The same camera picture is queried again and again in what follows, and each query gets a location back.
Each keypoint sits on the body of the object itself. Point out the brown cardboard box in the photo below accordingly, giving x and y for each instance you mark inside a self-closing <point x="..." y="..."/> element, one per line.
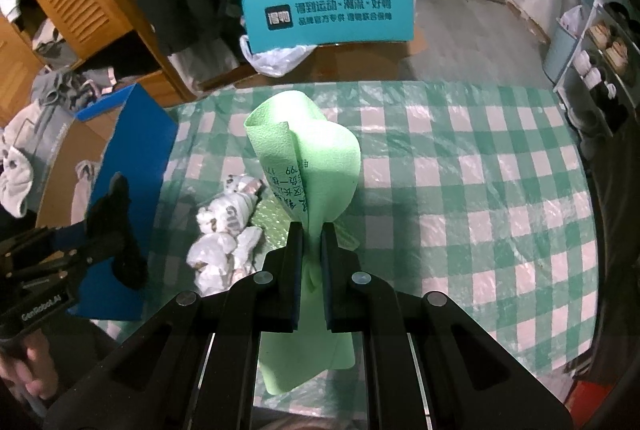
<point x="331" y="63"/>

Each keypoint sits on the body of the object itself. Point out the white plastic bag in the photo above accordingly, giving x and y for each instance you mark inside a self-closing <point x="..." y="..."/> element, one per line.
<point x="277" y="62"/>

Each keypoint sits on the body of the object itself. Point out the blue-edged cardboard box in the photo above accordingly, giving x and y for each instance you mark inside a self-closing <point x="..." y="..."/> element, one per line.
<point x="126" y="132"/>

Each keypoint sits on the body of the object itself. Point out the green glitter sheet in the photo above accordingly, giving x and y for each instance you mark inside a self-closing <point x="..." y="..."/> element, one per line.
<point x="271" y="218"/>

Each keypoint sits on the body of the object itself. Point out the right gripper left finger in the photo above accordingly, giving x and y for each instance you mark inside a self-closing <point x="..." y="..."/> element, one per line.
<point x="267" y="301"/>

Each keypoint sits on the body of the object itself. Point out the black sock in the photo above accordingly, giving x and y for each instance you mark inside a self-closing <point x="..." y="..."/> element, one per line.
<point x="110" y="236"/>

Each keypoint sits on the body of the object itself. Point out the wooden louvered wardrobe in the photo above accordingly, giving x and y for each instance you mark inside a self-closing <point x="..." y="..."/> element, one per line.
<point x="65" y="9"/>

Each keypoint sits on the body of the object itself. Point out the light green cloth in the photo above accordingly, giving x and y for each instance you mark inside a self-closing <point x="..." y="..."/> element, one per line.
<point x="312" y="166"/>

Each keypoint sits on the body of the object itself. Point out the shoe rack with shoes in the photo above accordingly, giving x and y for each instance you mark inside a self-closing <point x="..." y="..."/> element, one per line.
<point x="593" y="64"/>

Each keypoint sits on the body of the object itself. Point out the teal shoe box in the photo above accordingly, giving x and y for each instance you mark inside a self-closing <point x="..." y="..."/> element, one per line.
<point x="287" y="23"/>

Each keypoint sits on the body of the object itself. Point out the person's left hand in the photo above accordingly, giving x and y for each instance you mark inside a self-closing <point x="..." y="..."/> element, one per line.
<point x="34" y="370"/>

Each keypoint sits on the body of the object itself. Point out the white patterned sock bundle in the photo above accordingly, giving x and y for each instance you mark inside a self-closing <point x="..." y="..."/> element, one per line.
<point x="224" y="253"/>

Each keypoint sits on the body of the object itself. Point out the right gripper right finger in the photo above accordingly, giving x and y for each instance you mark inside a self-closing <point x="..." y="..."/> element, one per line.
<point x="357" y="301"/>

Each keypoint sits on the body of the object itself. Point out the grey fabric pouch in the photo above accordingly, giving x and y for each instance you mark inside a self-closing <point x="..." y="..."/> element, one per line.
<point x="86" y="174"/>

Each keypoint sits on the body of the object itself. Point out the grey hoodie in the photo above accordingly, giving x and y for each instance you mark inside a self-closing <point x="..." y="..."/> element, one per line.
<point x="72" y="90"/>

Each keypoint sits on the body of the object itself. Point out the light grey towel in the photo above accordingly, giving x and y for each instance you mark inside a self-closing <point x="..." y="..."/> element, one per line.
<point x="17" y="174"/>

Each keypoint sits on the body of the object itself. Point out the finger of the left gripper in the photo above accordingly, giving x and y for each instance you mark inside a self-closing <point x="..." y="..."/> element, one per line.
<point x="80" y="258"/>

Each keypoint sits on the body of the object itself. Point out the green checkered tablecloth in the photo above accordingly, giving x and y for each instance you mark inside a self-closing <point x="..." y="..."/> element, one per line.
<point x="476" y="191"/>

